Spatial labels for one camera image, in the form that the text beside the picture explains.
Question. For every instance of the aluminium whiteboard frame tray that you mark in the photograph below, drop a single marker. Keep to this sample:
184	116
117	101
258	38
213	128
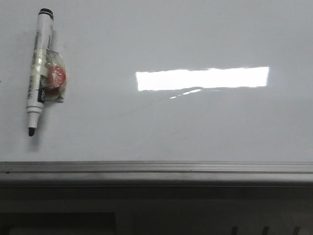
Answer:
156	174

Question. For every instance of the white whiteboard marker black tip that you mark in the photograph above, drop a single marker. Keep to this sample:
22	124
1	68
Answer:
39	69

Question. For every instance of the dark panel below whiteboard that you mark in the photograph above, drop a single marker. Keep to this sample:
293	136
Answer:
57	223

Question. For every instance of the red magnet taped to marker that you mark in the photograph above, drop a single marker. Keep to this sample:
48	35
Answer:
56	81

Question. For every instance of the white whiteboard surface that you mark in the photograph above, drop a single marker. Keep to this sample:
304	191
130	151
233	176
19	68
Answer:
164	80

